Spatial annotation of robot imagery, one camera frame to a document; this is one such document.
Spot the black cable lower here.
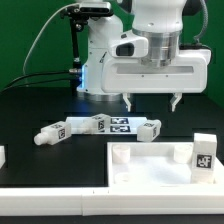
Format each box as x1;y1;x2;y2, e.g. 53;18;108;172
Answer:
0;77;73;93

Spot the black cable upper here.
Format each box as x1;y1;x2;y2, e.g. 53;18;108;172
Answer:
6;70;83;88

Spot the white front fence wall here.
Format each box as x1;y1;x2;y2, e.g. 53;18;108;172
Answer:
0;185;224;216

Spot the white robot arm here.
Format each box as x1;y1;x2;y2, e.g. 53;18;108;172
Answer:
77;0;211;106

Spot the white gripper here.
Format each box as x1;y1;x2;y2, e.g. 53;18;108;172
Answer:
101;33;211;112

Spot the white sheet with markers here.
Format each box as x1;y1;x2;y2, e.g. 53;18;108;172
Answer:
66;117;147;135

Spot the black cable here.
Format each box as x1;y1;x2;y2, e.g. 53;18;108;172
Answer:
6;70;83;88
0;77;73;93

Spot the grey camera cable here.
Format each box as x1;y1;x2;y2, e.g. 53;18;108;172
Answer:
22;3;79;88

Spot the white fence wall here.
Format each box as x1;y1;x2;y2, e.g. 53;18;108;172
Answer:
0;185;224;216
0;146;6;169

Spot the black camera on stand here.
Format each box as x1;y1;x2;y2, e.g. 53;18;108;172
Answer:
60;2;113;18

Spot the white left fence wall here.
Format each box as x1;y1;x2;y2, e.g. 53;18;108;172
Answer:
0;146;6;169

